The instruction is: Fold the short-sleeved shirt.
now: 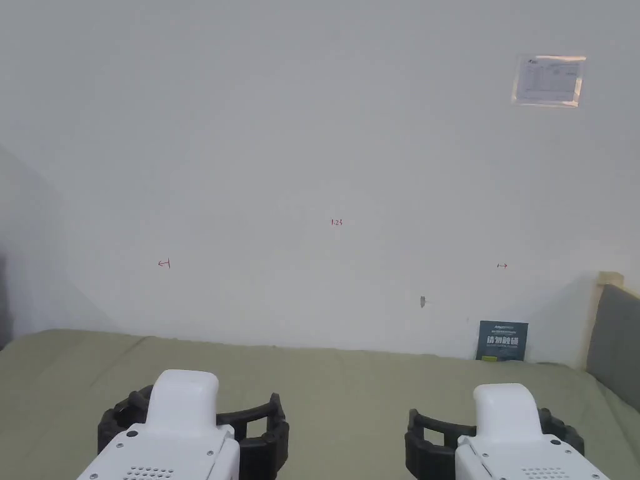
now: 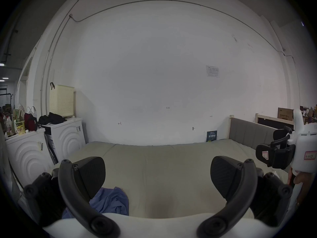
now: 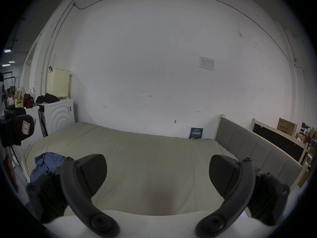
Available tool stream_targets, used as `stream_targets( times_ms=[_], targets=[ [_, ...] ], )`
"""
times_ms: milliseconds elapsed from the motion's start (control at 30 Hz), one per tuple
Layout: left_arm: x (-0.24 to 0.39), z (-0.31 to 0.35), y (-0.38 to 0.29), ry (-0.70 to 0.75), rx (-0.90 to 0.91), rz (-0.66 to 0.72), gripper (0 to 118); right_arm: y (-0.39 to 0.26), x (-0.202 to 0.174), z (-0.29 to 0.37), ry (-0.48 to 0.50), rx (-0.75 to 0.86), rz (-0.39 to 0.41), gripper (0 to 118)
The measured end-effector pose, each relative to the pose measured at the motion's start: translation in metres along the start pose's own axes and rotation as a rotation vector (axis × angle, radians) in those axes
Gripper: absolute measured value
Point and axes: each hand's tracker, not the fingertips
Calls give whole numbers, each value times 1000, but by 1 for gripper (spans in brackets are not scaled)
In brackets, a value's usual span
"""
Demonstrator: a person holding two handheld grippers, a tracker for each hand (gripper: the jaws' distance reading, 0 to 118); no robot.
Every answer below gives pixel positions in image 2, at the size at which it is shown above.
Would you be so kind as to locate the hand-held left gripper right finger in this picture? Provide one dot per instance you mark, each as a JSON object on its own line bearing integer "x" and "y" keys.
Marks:
{"x": 247, "y": 190}

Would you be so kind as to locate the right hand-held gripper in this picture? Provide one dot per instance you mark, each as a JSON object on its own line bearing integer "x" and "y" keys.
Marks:
{"x": 305, "y": 147}

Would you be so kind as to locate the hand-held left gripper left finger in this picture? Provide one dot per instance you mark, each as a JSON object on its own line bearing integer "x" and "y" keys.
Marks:
{"x": 71, "y": 197}

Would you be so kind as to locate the person's right hand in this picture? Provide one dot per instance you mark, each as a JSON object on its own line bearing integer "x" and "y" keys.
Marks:
{"x": 303, "y": 181}

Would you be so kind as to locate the wooden framed black board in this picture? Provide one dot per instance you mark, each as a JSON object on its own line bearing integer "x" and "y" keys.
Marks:
{"x": 272, "y": 121}

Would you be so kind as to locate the brown cardboard carton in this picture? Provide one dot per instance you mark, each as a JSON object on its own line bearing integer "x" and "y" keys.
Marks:
{"x": 284, "y": 113}

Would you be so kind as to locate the grey padded headboard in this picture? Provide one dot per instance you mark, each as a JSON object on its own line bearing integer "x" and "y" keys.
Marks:
{"x": 245, "y": 132}

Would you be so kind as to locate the blue shirt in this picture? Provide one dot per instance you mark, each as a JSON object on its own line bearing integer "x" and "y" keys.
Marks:
{"x": 111, "y": 202}

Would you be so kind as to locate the dark blue booklet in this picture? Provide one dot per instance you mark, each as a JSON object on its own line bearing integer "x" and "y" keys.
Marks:
{"x": 212, "y": 136}

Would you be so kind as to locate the bed with pale green sheet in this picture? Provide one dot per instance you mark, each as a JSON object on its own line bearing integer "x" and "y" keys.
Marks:
{"x": 161, "y": 172}

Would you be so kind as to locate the white paper notice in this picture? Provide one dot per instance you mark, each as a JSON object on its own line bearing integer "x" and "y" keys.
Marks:
{"x": 212, "y": 71}

